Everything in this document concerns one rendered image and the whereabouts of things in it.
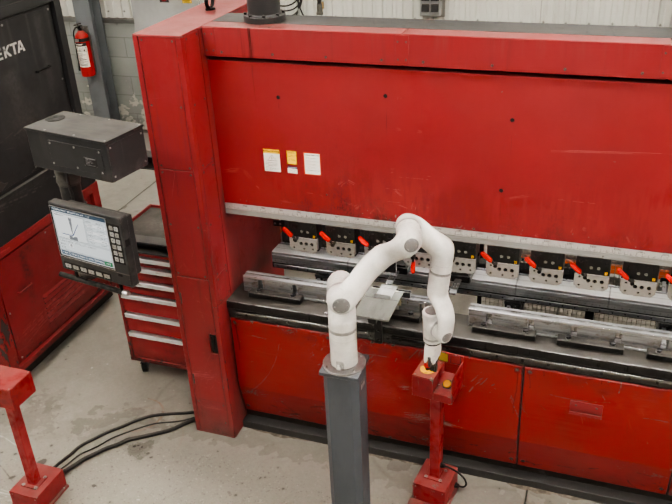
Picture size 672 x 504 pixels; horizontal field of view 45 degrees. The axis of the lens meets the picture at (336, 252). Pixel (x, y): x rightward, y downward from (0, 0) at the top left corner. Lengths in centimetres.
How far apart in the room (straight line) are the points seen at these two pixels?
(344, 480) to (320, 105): 175
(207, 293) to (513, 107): 182
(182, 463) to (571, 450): 208
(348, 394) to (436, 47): 153
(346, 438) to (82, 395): 216
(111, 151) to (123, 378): 216
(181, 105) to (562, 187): 175
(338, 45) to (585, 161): 117
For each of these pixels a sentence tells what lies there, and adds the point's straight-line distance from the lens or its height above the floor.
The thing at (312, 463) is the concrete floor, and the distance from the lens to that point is 458.
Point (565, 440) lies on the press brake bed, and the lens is 423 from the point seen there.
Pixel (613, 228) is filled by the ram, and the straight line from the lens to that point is 370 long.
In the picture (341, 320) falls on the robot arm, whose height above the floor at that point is 125.
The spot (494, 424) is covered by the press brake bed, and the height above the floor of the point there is 38.
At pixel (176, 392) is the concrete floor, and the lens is 521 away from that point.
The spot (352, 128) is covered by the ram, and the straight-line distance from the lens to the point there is 374.
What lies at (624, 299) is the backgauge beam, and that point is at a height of 98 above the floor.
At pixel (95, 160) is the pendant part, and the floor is 185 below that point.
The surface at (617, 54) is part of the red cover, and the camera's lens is 342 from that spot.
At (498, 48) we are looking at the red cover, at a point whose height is 226.
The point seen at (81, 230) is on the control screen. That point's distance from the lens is 391.
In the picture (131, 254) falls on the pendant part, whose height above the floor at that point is 140.
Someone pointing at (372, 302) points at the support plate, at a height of 100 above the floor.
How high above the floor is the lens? 312
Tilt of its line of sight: 28 degrees down
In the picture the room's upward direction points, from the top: 3 degrees counter-clockwise
